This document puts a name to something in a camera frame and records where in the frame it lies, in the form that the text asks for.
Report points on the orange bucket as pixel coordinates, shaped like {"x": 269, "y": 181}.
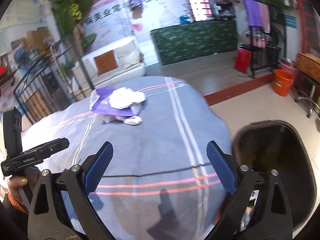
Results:
{"x": 282, "y": 83}

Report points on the red ladder shelf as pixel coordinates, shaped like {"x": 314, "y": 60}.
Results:
{"x": 307, "y": 10}

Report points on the red bag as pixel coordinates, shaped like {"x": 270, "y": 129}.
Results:
{"x": 242, "y": 60}

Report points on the table with green cloth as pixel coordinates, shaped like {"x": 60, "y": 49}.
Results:
{"x": 195, "y": 41}

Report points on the wooden stool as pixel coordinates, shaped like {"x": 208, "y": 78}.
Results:
{"x": 308, "y": 66}

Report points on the black metal rack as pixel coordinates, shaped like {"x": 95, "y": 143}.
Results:
{"x": 265, "y": 55}

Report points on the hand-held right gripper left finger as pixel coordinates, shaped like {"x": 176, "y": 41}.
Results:
{"x": 97, "y": 171}

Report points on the small white paper wrapper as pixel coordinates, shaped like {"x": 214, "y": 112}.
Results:
{"x": 132, "y": 120}

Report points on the wooden slatted panel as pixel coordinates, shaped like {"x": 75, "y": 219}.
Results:
{"x": 37, "y": 106}

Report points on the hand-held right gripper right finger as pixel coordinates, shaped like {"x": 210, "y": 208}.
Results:
{"x": 221, "y": 166}

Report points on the black metal bed frame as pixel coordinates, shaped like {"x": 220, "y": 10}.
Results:
{"x": 53, "y": 62}

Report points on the purple towel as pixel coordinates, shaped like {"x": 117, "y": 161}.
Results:
{"x": 252, "y": 12}

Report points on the person's left forearm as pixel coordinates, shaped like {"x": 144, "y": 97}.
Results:
{"x": 13, "y": 205}

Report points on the blue wall sign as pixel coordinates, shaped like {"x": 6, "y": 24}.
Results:
{"x": 291, "y": 21}

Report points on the black appliance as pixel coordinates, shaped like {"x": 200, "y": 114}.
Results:
{"x": 225, "y": 11}

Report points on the black trash bin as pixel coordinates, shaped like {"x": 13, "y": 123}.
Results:
{"x": 272, "y": 150}

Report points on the red window cabinet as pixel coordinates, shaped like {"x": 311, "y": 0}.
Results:
{"x": 195, "y": 0}

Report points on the hanging green plant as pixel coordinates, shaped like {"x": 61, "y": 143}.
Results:
{"x": 70, "y": 2}

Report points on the white tissue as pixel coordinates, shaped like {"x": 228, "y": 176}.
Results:
{"x": 125, "y": 98}

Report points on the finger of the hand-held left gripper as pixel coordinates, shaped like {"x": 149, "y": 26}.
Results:
{"x": 55, "y": 147}

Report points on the orange cushion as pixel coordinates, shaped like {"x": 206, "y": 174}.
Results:
{"x": 106, "y": 62}

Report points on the purple printed packet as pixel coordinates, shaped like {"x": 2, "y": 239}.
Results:
{"x": 102, "y": 102}

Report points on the blue box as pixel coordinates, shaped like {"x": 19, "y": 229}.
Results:
{"x": 185, "y": 19}

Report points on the white sofa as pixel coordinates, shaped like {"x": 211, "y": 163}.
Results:
{"x": 125, "y": 55}

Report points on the person's left hand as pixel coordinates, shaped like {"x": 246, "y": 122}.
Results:
{"x": 21, "y": 183}

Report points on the large white wall banner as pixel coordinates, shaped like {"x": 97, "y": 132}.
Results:
{"x": 112, "y": 12}

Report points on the striped grey-blue blanket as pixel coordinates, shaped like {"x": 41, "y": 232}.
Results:
{"x": 150, "y": 135}

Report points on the pink basin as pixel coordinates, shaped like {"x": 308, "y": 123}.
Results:
{"x": 290, "y": 66}

